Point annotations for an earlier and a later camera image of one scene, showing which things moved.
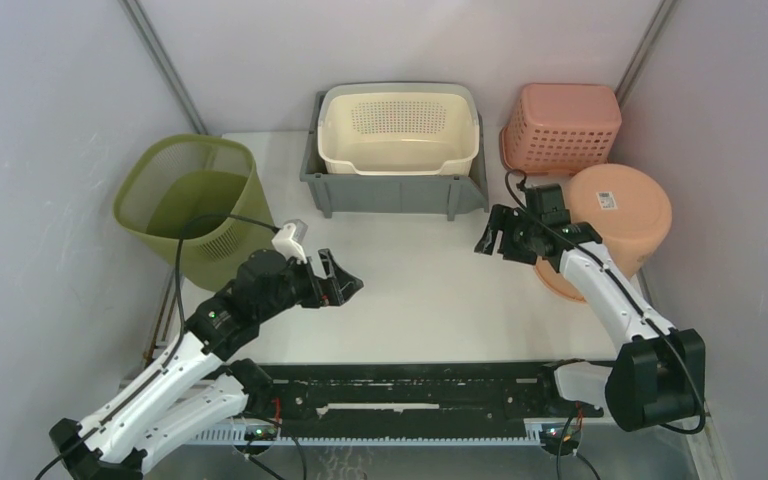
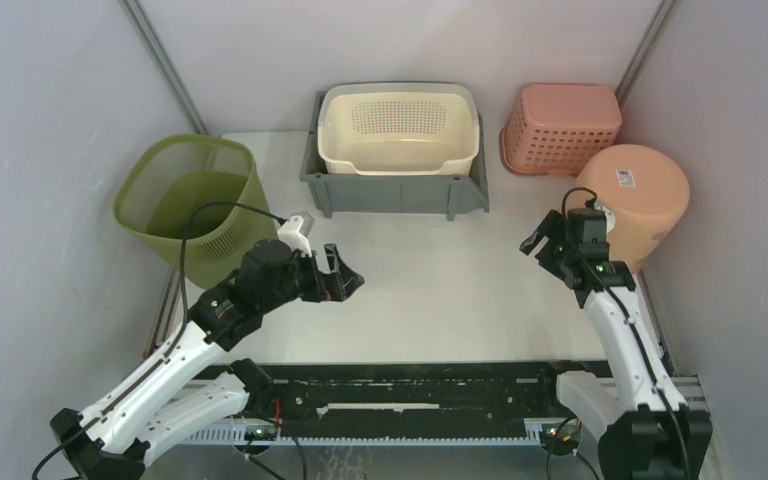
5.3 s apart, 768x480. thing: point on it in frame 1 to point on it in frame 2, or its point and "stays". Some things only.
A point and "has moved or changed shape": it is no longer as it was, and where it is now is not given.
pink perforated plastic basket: [561, 128] stays
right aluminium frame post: [643, 50] stays
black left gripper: [335, 290] stays
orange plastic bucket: [631, 210] has moved or changed shape
